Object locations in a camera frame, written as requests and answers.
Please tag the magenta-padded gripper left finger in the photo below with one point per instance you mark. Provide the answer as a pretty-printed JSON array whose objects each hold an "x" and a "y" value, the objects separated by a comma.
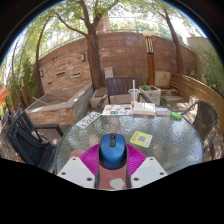
[{"x": 76, "y": 171}]

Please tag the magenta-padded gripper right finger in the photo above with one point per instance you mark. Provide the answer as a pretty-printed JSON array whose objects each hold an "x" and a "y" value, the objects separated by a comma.
[{"x": 148, "y": 171}]

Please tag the blue and black computer mouse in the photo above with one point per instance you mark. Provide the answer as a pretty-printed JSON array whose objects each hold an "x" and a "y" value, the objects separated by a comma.
[{"x": 113, "y": 150}]

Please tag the pink floral mouse pad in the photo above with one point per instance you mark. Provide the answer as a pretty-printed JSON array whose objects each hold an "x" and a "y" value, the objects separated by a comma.
[{"x": 111, "y": 180}]

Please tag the yellow square card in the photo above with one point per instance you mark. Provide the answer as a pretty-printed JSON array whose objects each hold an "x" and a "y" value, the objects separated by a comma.
[{"x": 141, "y": 139}]

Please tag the white printed sign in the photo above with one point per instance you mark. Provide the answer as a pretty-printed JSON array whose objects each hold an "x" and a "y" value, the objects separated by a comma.
[{"x": 88, "y": 120}]

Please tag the black slatted chair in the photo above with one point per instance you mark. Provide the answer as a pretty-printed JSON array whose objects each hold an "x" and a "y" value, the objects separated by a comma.
[{"x": 30, "y": 143}]

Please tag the pink thin book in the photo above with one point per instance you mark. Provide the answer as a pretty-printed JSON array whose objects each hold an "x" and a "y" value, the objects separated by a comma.
[{"x": 163, "y": 111}]

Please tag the green tube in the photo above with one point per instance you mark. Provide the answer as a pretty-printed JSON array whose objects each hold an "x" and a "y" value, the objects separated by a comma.
[{"x": 176, "y": 116}]

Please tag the stone raised garden bed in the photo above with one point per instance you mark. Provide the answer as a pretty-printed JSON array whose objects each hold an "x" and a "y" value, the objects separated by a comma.
[{"x": 60, "y": 111}]

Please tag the colourful printed sheet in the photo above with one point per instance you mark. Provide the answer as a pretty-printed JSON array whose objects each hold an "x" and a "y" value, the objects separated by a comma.
[{"x": 116, "y": 109}]

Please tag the brown wicker chair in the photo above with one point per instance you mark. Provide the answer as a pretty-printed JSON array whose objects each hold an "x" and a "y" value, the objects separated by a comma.
[{"x": 205, "y": 120}]

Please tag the white planter box with plants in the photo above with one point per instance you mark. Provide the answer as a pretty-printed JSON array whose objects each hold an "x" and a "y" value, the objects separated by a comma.
[{"x": 151, "y": 95}]

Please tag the clear plastic cup with straw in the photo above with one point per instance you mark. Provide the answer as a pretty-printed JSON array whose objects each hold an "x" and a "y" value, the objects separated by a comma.
[{"x": 134, "y": 95}]

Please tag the dark slatted-back chair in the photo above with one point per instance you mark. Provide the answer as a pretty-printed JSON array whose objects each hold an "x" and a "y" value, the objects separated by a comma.
[{"x": 121, "y": 85}]

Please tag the beige stone block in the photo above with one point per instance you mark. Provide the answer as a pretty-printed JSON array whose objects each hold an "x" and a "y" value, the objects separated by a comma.
[{"x": 163, "y": 79}]

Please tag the curved wooden slat fence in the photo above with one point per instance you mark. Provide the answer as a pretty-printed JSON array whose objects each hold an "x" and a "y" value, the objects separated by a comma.
[{"x": 200, "y": 90}]

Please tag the forked tree trunk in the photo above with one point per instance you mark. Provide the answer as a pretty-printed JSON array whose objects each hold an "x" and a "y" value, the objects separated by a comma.
[{"x": 95, "y": 60}]

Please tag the slender tree trunk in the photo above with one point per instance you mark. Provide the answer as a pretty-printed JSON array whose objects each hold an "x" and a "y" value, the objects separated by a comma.
[{"x": 175, "y": 46}]

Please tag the white wall box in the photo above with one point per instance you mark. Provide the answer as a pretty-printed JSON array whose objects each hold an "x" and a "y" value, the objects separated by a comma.
[{"x": 108, "y": 72}]

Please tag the wall lamp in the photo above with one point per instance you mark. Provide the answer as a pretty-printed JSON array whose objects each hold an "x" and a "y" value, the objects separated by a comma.
[
  {"x": 41, "y": 73},
  {"x": 83, "y": 56}
]

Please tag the wooden garden lamp post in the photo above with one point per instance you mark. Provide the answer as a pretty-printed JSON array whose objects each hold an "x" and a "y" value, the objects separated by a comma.
[{"x": 150, "y": 63}]

